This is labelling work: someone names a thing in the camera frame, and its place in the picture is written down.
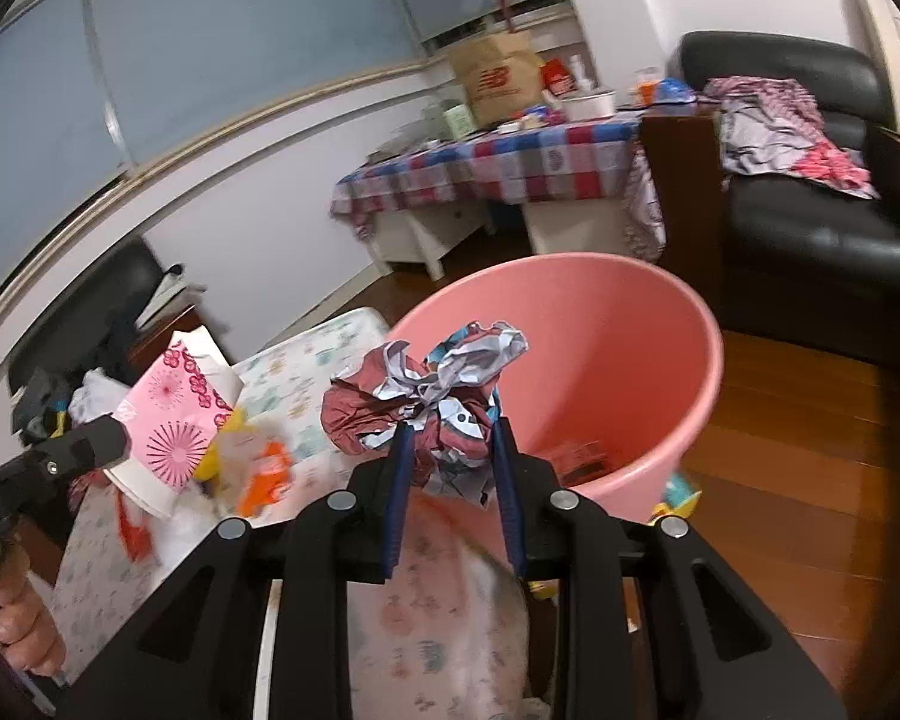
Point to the white bottle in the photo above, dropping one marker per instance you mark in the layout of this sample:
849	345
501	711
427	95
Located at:
583	71

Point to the red snack bag clear window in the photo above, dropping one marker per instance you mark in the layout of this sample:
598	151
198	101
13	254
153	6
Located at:
133	532

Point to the grey garment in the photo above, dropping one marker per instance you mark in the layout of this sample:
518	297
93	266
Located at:
37	390

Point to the floral tablecloth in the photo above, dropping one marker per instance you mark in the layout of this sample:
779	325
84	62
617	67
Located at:
315	367

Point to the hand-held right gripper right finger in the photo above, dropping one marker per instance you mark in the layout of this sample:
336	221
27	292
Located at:
508	510

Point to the white garment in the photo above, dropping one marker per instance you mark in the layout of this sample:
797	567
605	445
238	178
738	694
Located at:
97	397

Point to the orange crumpled wrapper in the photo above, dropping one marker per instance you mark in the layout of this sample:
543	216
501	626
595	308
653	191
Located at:
266	476

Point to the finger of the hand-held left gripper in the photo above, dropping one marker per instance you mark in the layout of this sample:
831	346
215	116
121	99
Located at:
82	450

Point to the small yellow foam net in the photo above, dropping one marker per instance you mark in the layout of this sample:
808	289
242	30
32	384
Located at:
221	454

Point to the black leather armchair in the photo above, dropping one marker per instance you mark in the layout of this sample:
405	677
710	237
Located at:
97	292

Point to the wooden cabinet beside checkered table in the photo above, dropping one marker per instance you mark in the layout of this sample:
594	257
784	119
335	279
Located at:
682	195

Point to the pink plastic bucket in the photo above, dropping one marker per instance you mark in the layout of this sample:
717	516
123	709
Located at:
607	360

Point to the clear plastic packaging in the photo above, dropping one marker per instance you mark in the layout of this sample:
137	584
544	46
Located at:
412	142

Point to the white bowl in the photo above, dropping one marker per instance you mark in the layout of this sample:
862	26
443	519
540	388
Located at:
589	105

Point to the pale green box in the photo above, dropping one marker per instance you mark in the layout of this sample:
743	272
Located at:
457	121

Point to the person's left hand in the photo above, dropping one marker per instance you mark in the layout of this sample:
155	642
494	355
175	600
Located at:
26	630

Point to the wooden cabinet beside armchair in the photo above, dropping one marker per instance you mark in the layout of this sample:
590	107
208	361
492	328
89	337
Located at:
161	334

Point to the blue plastic bag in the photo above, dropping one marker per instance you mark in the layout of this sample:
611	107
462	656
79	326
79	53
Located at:
679	90

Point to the frosted glass window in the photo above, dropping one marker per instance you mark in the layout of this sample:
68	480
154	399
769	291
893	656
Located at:
195	37

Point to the black leather sofa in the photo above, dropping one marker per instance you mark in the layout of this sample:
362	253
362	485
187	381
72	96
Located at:
795	255

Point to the hanging floral cloth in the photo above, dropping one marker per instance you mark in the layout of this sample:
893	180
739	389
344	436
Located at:
643	210

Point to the maroon foil wrapper blue print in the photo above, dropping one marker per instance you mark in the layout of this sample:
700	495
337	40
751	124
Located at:
427	390

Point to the brown paper bag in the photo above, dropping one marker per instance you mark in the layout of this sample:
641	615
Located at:
499	79

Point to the small white box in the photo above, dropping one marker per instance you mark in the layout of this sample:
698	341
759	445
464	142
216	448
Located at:
529	120

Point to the checkered tablecloth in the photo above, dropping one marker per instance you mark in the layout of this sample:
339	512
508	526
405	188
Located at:
487	165

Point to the pink floral clothes pile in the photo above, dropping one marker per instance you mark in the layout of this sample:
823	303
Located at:
787	127

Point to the white wooden table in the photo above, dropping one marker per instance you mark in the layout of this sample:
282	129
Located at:
420	232

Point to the blue yellow packet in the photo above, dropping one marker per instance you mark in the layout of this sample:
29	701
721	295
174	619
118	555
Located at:
675	499

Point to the red snack packet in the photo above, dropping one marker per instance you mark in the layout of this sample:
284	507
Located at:
557	79

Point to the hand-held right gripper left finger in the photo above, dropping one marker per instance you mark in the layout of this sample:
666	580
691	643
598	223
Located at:
396	495

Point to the cream bed headboard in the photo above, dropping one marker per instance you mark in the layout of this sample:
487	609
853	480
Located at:
881	37

